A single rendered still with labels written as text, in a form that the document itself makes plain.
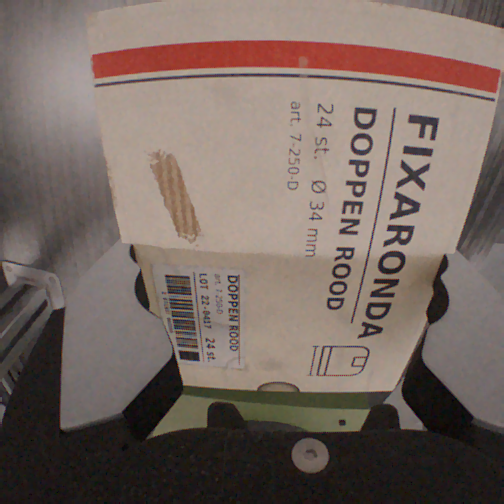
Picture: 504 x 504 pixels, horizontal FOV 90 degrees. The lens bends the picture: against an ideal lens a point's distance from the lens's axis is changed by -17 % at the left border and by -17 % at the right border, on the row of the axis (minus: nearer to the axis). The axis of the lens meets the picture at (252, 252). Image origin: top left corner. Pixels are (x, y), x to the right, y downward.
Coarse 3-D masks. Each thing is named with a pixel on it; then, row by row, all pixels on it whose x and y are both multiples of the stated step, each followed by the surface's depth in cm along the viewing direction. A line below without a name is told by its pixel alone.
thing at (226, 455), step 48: (192, 432) 5; (240, 432) 5; (288, 432) 5; (336, 432) 5; (384, 432) 4; (432, 432) 4; (96, 480) 4; (144, 480) 4; (192, 480) 4; (240, 480) 4; (288, 480) 4; (336, 480) 4; (384, 480) 4; (432, 480) 4; (480, 480) 4
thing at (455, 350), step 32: (448, 256) 10; (448, 288) 8; (480, 288) 8; (448, 320) 7; (480, 320) 7; (416, 352) 7; (448, 352) 6; (480, 352) 6; (416, 384) 6; (448, 384) 6; (480, 384) 5; (416, 416) 10; (448, 416) 5; (480, 416) 5
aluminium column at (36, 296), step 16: (16, 288) 31; (32, 288) 32; (0, 304) 28; (16, 304) 29; (32, 304) 30; (48, 304) 34; (0, 320) 27; (16, 320) 28; (32, 320) 31; (0, 336) 25; (16, 336) 29; (32, 336) 31; (0, 352) 25; (16, 352) 28; (0, 368) 25
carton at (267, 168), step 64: (192, 0) 7; (256, 0) 7; (320, 0) 6; (128, 64) 7; (192, 64) 7; (256, 64) 7; (320, 64) 7; (384, 64) 7; (448, 64) 7; (128, 128) 8; (192, 128) 8; (256, 128) 8; (320, 128) 8; (384, 128) 8; (448, 128) 8; (128, 192) 10; (192, 192) 9; (256, 192) 9; (320, 192) 9; (384, 192) 9; (448, 192) 9; (192, 256) 11; (256, 256) 11; (320, 256) 10; (384, 256) 10; (192, 320) 12; (256, 320) 12; (320, 320) 12; (384, 320) 12; (192, 384) 15; (256, 384) 14; (320, 384) 14; (384, 384) 14
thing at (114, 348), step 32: (128, 256) 10; (96, 288) 8; (128, 288) 8; (96, 320) 7; (128, 320) 7; (160, 320) 7; (64, 352) 6; (96, 352) 6; (128, 352) 6; (160, 352) 6; (64, 384) 6; (96, 384) 6; (128, 384) 6; (160, 384) 6; (64, 416) 5; (96, 416) 5; (128, 416) 5; (160, 416) 6
